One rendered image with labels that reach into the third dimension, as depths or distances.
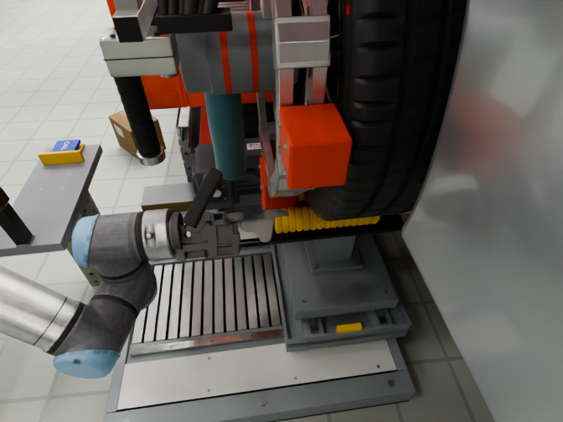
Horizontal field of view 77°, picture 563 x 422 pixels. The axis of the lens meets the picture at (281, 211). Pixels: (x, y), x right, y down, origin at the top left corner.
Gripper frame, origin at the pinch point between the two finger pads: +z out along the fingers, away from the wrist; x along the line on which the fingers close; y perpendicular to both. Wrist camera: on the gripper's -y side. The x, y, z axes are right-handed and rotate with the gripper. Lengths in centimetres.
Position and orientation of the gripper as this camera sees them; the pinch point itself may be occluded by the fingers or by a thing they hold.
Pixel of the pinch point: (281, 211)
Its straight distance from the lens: 67.3
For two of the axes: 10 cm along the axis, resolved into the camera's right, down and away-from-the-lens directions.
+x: 1.0, -0.1, -10.0
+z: 9.9, -0.9, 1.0
